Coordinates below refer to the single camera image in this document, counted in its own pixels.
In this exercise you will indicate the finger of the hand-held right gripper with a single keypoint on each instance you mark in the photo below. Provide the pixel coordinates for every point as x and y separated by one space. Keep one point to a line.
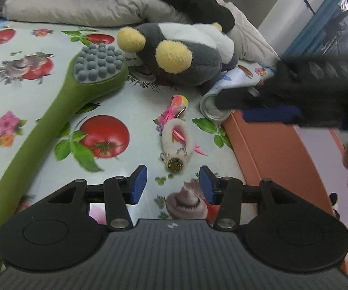
270 115
240 99

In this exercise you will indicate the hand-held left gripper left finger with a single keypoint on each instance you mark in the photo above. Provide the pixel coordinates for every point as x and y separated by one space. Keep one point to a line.
139 184

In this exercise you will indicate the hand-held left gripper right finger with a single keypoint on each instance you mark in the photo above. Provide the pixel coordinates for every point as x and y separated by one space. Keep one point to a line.
207 184

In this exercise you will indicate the orange cardboard box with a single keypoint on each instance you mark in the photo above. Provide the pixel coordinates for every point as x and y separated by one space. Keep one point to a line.
267 157

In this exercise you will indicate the panda plush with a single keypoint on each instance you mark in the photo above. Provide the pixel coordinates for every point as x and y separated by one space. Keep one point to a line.
333 201

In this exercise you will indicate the white can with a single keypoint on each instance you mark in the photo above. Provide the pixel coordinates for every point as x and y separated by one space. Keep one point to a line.
211 110

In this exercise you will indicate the grey penguin plush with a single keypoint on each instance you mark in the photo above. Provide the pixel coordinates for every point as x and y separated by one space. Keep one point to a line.
198 72

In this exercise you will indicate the beige duvet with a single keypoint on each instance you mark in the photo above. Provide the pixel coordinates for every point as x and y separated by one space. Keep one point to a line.
252 42

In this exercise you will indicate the pink bird toy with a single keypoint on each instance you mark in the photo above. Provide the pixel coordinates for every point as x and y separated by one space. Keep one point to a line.
178 101

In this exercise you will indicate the blue curtain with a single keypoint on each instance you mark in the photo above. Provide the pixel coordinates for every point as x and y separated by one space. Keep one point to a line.
313 30

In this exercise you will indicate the hanging denim clothing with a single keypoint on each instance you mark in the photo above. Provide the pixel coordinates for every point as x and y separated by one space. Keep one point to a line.
340 24

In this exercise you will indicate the green massage hammer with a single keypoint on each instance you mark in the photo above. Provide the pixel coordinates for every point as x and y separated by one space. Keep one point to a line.
41 133

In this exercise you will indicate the fruit printed mat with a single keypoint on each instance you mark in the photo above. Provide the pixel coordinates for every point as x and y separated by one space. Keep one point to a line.
26 96

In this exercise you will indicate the grey pillow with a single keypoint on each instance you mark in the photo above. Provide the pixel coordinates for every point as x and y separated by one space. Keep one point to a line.
71 9

